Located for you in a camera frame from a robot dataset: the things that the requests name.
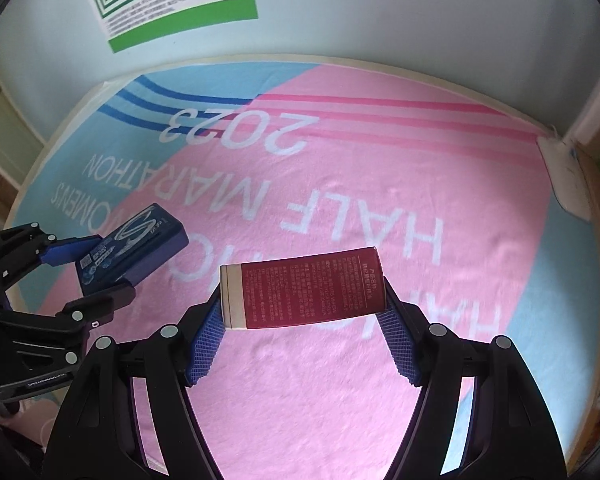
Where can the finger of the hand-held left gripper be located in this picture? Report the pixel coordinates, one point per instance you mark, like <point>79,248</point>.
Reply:
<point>65,252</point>
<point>100,305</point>

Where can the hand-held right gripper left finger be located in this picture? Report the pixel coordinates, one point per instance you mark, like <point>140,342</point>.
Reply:
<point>205,350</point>

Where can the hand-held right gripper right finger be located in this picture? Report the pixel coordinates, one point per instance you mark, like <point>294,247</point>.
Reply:
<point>400,345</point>

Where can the dark blue box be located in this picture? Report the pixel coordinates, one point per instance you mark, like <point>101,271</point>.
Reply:
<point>130,245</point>

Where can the red cardboard box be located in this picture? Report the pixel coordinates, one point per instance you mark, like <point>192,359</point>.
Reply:
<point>305,290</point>

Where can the pink and blue printed blanket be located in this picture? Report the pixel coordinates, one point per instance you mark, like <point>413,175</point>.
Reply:
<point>330,185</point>

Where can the white flat device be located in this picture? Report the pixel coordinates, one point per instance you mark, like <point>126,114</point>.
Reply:
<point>565,180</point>

